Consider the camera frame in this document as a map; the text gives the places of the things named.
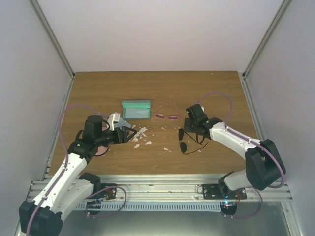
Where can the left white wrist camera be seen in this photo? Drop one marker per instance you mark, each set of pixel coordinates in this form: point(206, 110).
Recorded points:
point(112, 119)

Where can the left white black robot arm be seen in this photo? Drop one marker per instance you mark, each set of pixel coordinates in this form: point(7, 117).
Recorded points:
point(46, 213)

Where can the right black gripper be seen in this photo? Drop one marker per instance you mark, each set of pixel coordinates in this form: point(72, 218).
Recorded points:
point(187, 127)

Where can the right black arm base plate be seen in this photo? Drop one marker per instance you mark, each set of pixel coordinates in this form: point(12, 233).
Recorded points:
point(212, 192)

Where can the teal glasses case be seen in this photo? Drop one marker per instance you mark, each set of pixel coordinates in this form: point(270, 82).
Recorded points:
point(138, 104)

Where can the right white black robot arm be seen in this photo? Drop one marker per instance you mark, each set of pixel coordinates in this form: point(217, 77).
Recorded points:
point(263, 164)

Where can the pink tinted sunglasses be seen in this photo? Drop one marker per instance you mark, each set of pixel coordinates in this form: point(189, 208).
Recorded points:
point(168, 110)

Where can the aluminium frame post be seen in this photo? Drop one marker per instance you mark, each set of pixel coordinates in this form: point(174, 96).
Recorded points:
point(43, 20)
point(267, 35)

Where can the left aluminium frame post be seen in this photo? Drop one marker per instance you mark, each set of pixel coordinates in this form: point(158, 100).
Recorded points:
point(43, 20)

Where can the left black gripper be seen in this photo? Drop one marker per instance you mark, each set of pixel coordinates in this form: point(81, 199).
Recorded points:
point(124, 133)

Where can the aluminium frame rail front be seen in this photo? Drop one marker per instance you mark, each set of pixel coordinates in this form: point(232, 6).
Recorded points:
point(171, 188)

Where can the pink glasses case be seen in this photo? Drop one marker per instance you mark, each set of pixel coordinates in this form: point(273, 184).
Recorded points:
point(102, 151)

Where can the grey slotted cable duct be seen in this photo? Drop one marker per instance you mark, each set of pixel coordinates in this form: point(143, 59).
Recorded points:
point(158, 206)

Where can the right aluminium frame post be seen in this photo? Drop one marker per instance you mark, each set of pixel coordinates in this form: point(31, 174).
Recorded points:
point(267, 35)

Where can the black aviator sunglasses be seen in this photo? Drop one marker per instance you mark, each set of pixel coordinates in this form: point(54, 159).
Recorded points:
point(188, 144)

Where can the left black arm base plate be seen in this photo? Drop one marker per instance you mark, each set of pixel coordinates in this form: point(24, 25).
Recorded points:
point(108, 192)

